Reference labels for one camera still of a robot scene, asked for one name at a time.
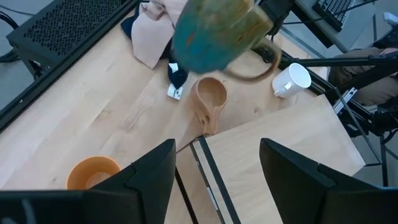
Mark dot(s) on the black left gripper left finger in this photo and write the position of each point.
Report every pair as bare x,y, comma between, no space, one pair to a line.
140,193

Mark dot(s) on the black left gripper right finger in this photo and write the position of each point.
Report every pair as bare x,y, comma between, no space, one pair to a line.
295,186

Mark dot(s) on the orange cup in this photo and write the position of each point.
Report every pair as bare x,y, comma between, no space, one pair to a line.
77,174

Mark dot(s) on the large teal brown ceramic mug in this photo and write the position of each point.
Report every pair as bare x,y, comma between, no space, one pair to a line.
211,34

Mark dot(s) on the white ceramic mug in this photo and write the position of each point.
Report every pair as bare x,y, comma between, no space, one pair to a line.
290,81

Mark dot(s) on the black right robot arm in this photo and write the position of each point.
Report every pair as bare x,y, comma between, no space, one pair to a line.
385,119

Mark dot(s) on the wooden shelf with black legs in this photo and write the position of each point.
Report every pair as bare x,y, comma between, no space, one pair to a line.
280,149

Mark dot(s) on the black computer keyboard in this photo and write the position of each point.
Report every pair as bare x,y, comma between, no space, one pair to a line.
334,11

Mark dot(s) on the grey desk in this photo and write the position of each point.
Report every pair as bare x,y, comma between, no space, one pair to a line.
351,34

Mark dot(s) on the navy blue cloth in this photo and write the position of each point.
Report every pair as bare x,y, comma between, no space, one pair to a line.
178,74

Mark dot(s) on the person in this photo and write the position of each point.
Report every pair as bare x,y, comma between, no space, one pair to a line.
367,90

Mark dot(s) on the pink cloth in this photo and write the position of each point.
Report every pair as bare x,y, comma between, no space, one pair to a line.
152,34

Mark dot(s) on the black perforated computer case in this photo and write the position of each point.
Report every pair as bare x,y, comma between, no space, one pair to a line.
71,28

